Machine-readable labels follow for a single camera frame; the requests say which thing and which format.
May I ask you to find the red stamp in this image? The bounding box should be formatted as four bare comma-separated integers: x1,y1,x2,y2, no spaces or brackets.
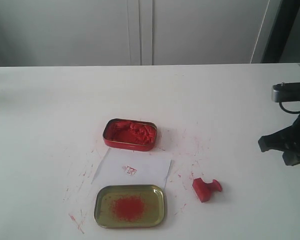
192,178,222,203

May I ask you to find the red ink paste tin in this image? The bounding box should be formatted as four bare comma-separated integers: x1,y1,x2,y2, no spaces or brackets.
102,118,158,152

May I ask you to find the white paper sheet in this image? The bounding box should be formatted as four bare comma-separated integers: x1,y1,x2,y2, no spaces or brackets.
92,148,172,188

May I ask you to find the gold tin lid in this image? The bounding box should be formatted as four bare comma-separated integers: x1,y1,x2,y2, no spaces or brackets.
94,184,166,229

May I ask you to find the white cabinet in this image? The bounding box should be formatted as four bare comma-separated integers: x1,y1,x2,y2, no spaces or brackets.
0,0,281,67

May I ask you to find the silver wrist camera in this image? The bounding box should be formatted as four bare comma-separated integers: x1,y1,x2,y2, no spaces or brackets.
271,82,300,103

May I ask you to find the dark post at right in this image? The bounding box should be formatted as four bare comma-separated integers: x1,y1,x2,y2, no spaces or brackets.
261,0,300,64

